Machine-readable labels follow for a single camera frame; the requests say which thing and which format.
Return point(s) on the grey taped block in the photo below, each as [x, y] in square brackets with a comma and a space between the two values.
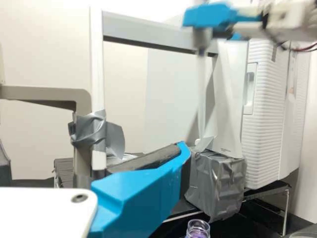
[218, 183]

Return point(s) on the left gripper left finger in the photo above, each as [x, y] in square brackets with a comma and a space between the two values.
[138, 193]

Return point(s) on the pipette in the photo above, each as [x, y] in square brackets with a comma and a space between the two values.
[204, 99]

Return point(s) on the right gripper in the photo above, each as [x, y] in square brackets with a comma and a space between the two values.
[289, 19]

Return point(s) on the grey tape wrapping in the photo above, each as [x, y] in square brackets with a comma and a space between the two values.
[90, 129]

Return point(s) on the white incubator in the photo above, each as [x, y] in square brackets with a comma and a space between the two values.
[301, 136]

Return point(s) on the white pipette stand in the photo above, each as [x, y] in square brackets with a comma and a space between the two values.
[97, 74]

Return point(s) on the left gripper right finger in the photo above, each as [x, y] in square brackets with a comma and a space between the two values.
[208, 15]

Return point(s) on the clear flask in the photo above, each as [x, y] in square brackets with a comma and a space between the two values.
[198, 226]

